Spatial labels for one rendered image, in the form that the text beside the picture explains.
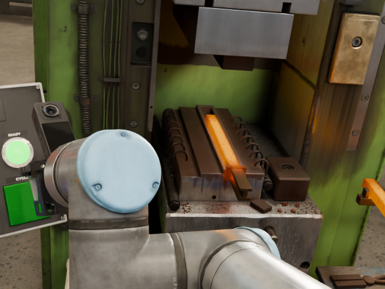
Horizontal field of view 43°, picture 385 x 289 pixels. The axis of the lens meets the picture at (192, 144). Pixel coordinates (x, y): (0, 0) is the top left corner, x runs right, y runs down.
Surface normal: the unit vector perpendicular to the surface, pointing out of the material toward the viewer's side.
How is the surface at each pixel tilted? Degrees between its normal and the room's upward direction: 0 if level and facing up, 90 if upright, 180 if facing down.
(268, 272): 29
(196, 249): 18
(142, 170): 55
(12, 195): 60
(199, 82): 90
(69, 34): 90
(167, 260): 34
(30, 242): 0
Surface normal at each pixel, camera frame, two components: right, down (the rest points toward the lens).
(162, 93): 0.14, 0.43
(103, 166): 0.54, -0.18
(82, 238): -0.51, -0.06
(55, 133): 0.37, -0.60
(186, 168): 0.10, -0.90
